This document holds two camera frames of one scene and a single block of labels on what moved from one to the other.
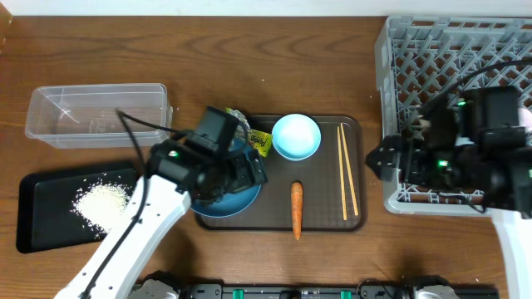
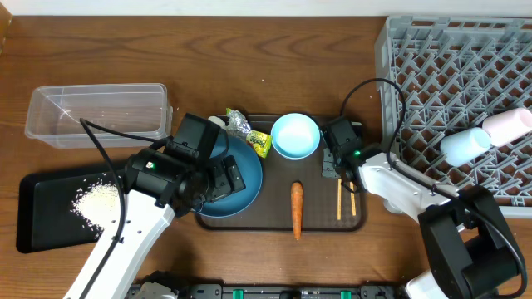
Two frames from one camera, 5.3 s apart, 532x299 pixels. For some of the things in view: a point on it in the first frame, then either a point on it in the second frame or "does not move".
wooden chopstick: (342, 175) → (339, 199)
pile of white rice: (100, 204) does not move
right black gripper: (414, 147) → (328, 169)
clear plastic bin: (85, 116) does not move
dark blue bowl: (236, 203) does not move
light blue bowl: (296, 137) does not move
